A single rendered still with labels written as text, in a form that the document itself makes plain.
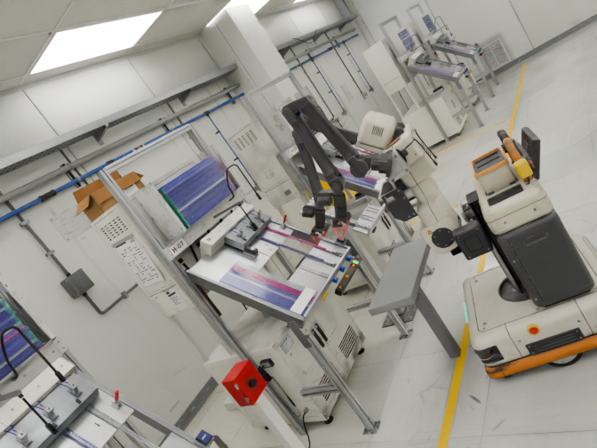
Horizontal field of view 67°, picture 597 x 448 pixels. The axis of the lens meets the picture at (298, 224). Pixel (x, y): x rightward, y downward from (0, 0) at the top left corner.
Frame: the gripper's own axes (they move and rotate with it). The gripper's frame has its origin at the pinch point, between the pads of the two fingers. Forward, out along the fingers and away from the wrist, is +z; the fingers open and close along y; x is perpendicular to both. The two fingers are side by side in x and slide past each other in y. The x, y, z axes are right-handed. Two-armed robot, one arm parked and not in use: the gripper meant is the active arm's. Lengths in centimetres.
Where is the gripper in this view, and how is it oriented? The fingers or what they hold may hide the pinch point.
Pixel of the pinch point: (320, 239)
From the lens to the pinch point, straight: 261.3
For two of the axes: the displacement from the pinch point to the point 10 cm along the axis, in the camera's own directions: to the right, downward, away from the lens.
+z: 0.2, 8.5, 5.3
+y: -4.3, 4.9, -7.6
